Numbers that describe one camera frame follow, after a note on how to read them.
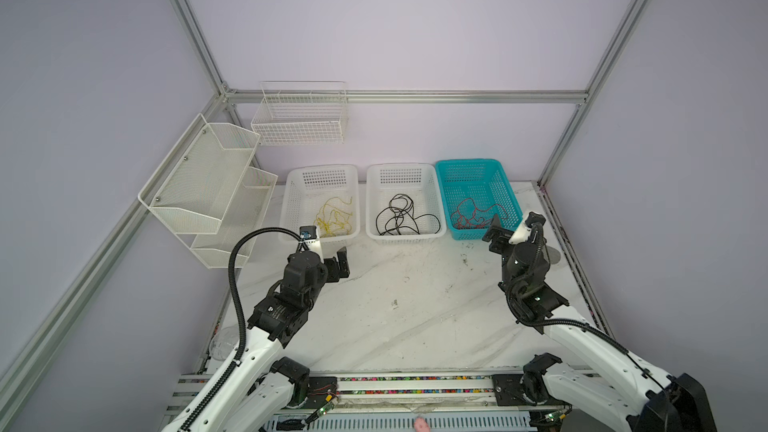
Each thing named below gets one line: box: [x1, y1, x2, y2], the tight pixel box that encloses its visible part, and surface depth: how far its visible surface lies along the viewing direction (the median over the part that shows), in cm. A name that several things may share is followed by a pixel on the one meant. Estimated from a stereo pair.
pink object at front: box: [414, 417, 431, 432], surface depth 69 cm
